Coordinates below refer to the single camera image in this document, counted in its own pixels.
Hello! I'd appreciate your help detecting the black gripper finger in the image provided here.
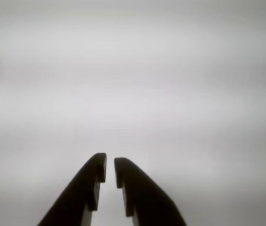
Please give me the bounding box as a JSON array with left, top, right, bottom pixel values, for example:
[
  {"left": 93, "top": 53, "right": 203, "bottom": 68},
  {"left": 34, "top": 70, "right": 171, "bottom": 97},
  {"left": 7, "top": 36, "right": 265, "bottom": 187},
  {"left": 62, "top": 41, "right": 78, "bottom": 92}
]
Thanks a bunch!
[
  {"left": 37, "top": 153, "right": 107, "bottom": 226},
  {"left": 113, "top": 157, "right": 187, "bottom": 226}
]

